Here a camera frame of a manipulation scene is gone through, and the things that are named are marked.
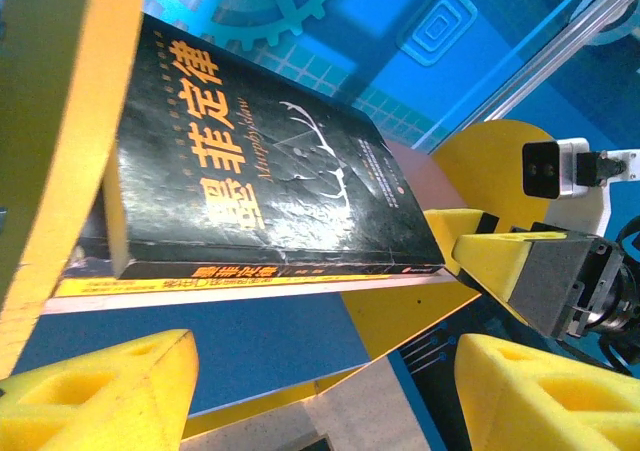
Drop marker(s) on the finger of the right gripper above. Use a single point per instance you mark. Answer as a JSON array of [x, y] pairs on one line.
[[450, 226], [490, 261]]

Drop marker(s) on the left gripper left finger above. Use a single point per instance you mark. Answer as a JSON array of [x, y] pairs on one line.
[[100, 401]]

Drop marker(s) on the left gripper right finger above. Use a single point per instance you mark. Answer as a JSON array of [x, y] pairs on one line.
[[550, 411]]

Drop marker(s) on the dark blue portrait cover book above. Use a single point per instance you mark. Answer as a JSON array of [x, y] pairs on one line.
[[90, 261]]

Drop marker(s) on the black antler cover book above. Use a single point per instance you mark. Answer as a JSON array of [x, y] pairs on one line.
[[250, 171]]

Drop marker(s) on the yellow cartoon cover book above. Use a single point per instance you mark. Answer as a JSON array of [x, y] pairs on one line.
[[150, 287]]

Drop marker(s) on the yellow bookshelf pink blue shelves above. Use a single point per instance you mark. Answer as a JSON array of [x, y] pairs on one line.
[[250, 341]]

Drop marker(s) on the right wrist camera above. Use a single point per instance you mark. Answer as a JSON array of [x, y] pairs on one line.
[[542, 168]]

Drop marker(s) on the aluminium frame post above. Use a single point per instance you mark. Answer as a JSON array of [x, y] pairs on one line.
[[575, 36]]

